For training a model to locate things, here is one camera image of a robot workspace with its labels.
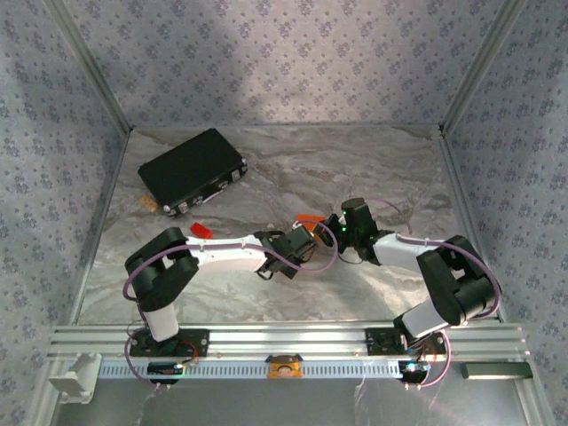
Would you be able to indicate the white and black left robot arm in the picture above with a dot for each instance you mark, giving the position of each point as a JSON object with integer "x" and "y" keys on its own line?
{"x": 231, "y": 257}

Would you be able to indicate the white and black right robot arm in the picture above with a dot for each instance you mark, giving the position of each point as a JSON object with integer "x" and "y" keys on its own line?
{"x": 399, "y": 250}

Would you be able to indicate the red rectangular block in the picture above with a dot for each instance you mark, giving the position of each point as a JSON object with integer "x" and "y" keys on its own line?
{"x": 200, "y": 230}

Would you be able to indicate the yellow cartoon figure sticker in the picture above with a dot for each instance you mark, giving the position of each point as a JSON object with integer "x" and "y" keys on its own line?
{"x": 284, "y": 368}

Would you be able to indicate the black hard case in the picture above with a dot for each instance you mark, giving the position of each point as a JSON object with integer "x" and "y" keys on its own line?
{"x": 191, "y": 168}

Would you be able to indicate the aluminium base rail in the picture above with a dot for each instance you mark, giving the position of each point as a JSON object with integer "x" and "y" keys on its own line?
{"x": 288, "y": 339}

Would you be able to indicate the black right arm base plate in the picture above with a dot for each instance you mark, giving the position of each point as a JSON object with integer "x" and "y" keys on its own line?
{"x": 377, "y": 341}

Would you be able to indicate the aluminium frame side rail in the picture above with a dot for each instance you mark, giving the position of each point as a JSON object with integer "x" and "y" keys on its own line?
{"x": 469, "y": 222}
{"x": 98, "y": 222}

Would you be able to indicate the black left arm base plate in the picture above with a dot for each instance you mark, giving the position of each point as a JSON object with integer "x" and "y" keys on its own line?
{"x": 199, "y": 341}

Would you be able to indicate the aluminium frame post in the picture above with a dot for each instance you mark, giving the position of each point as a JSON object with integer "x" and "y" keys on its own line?
{"x": 483, "y": 66}
{"x": 92, "y": 66}

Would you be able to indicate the white plastic bracket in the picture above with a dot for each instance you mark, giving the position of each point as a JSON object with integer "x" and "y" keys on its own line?
{"x": 75, "y": 377}

